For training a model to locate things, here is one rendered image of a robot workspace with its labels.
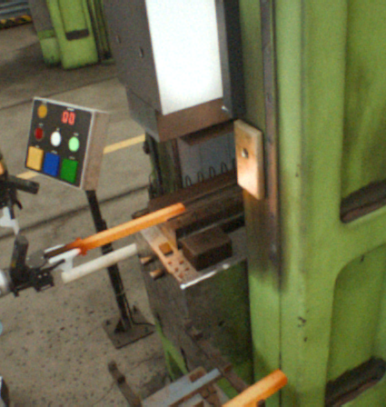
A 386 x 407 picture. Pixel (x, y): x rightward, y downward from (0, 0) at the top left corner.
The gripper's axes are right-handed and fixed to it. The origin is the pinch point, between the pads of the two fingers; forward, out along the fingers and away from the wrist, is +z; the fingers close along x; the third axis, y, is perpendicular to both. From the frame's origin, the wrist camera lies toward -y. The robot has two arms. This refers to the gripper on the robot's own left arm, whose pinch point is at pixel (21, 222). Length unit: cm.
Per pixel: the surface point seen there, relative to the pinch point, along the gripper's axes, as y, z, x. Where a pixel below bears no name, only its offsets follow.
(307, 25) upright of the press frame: -75, -67, 62
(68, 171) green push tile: -17.8, -7.3, -14.9
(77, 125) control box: -24.3, -21.0, -20.9
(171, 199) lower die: -50, -5, 13
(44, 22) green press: 31, 38, -477
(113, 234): -31.3, -7.4, 28.0
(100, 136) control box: -31.3, -16.6, -17.9
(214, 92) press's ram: -64, -45, 30
